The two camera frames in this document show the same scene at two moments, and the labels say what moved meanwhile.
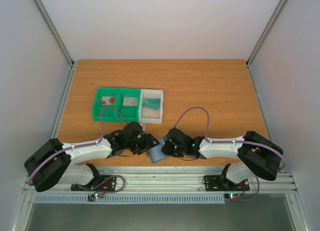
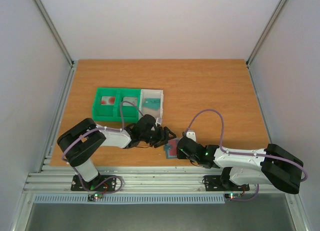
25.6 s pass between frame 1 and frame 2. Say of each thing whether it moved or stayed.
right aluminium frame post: stayed
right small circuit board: stayed
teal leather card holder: moved
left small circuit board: stayed
